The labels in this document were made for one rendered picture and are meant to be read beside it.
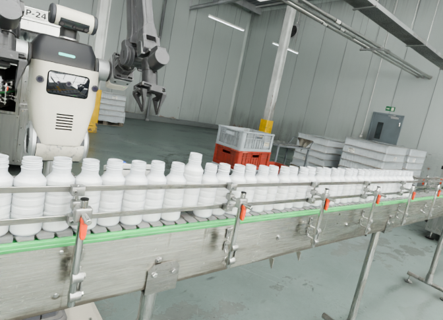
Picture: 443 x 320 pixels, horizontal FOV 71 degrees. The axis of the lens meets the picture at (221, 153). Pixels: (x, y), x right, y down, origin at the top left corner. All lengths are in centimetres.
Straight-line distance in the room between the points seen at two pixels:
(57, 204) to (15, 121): 378
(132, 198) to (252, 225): 45
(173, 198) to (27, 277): 37
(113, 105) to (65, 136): 916
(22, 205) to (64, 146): 63
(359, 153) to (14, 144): 649
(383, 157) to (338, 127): 533
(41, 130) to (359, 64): 1198
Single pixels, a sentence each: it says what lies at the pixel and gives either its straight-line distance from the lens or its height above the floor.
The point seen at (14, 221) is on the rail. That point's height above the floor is 104.
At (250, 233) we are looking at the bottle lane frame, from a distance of 110.
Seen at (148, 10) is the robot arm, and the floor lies 164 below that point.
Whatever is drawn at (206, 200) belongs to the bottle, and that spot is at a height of 106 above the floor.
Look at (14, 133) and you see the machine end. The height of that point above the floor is 51.
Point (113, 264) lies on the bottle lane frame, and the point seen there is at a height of 92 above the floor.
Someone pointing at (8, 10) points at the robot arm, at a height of 148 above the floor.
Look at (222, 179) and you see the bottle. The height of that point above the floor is 112.
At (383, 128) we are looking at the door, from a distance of 1180.
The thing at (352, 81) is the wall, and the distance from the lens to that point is 1267.
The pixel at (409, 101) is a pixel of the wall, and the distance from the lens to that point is 1170.
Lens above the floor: 135
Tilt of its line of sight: 9 degrees down
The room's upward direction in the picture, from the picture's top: 11 degrees clockwise
